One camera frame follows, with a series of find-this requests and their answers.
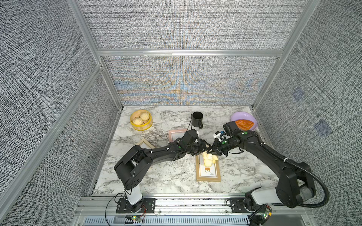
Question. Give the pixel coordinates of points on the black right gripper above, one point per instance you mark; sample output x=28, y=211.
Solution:
x=216, y=149

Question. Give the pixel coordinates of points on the purple bowl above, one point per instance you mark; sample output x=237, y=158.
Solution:
x=245, y=116

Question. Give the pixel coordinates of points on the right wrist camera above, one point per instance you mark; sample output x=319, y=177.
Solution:
x=231, y=128

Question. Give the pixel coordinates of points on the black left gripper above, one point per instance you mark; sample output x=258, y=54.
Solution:
x=201, y=144

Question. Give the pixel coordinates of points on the yellow bamboo steamer basket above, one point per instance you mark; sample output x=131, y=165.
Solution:
x=146, y=125

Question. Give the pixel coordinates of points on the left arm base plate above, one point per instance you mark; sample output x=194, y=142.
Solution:
x=145, y=205

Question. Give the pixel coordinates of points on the yellow microfibre cloth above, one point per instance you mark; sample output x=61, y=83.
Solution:
x=209, y=160

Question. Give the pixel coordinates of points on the wooden picture frame deer print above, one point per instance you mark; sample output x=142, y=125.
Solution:
x=211, y=174

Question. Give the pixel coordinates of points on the light wood picture frame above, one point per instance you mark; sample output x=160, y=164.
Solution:
x=143, y=143

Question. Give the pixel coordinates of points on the pink picture frame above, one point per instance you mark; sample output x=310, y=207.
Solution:
x=175, y=134

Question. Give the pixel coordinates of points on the steamed bun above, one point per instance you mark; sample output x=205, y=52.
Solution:
x=137, y=121
x=145, y=116

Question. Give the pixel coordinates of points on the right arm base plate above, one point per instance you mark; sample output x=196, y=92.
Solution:
x=237, y=204

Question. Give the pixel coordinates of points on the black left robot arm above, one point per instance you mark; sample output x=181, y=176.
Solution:
x=134, y=165

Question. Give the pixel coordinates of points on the black mug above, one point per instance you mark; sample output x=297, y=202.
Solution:
x=197, y=120

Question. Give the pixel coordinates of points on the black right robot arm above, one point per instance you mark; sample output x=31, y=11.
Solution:
x=297, y=185

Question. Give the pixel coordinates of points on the orange food in bowl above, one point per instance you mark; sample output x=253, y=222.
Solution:
x=244, y=125

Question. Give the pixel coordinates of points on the aluminium front rail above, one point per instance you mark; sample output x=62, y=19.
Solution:
x=186, y=210

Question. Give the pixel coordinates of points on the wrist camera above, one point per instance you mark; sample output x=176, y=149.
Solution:
x=188, y=139
x=231, y=128

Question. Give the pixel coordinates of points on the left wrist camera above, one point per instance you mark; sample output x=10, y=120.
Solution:
x=188, y=139

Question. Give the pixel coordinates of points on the right steamed bun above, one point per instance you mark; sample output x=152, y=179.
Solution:
x=145, y=116

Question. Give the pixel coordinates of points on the left steamed bun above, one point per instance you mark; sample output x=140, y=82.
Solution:
x=137, y=121

